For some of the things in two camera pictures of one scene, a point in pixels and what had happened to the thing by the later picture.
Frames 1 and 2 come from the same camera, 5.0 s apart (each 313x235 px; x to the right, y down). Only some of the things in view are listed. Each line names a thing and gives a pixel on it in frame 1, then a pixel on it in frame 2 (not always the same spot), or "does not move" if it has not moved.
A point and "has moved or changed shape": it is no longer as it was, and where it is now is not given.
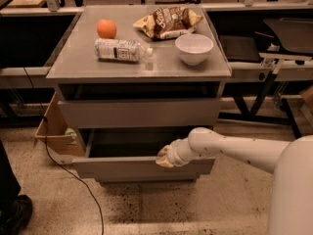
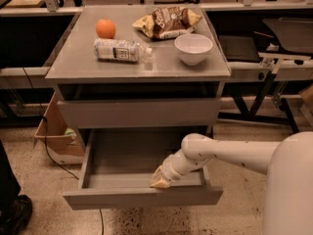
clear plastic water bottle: (120, 50) does not move
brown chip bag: (169, 21) does not move
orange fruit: (107, 28) does not move
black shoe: (15, 218) does not move
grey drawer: (130, 154) has moved or changed shape
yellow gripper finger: (164, 151) -> (157, 173)
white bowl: (193, 48) does not move
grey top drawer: (143, 113) does not move
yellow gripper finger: (164, 161) -> (161, 184)
